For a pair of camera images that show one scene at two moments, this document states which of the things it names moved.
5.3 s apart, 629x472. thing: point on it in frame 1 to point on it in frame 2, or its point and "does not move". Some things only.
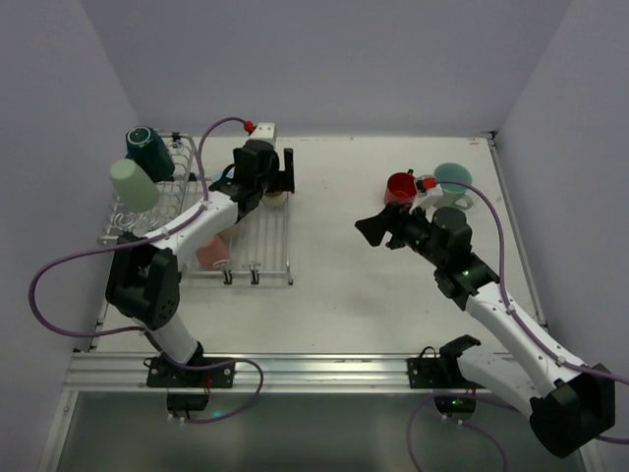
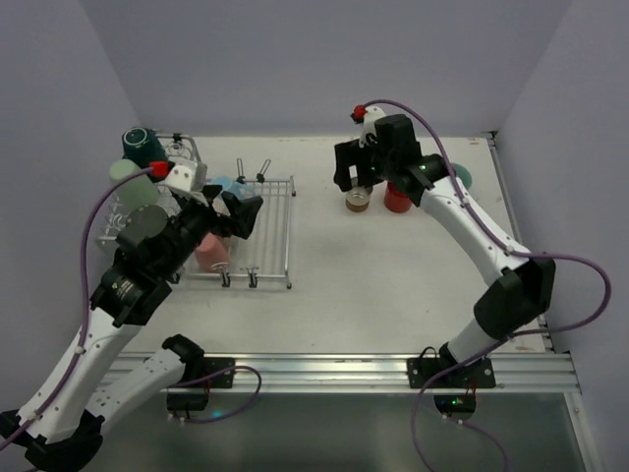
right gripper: x=393 y=227 to x=357 y=154
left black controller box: x=188 y=401 does not move
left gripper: x=286 y=170 to x=222 y=211
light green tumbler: x=135 y=190 does not move
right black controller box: x=450 y=405 does not move
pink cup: x=215 y=250 does not move
